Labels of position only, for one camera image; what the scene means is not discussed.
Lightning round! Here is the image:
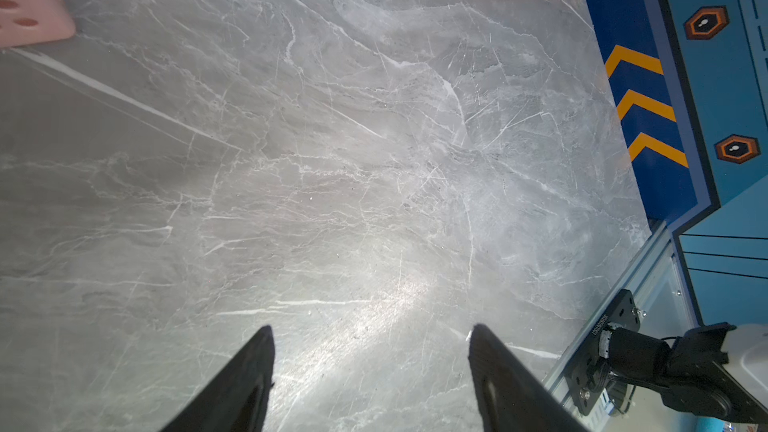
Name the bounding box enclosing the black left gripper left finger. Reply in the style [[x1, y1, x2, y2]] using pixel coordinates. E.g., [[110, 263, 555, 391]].
[[162, 326, 275, 432]]

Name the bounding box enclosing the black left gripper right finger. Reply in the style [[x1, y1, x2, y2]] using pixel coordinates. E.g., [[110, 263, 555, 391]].
[[468, 324, 585, 432]]

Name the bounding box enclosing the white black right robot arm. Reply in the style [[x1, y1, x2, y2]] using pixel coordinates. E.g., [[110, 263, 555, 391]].
[[600, 322, 767, 425]]

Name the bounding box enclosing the pink perforated plastic basket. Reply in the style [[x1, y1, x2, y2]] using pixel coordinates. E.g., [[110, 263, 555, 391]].
[[1, 0, 76, 49]]

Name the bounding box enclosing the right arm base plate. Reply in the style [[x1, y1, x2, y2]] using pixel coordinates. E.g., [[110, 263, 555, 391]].
[[564, 289, 640, 416]]

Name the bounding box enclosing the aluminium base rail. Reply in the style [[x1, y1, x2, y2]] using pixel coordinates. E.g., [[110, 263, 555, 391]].
[[544, 222, 699, 431]]

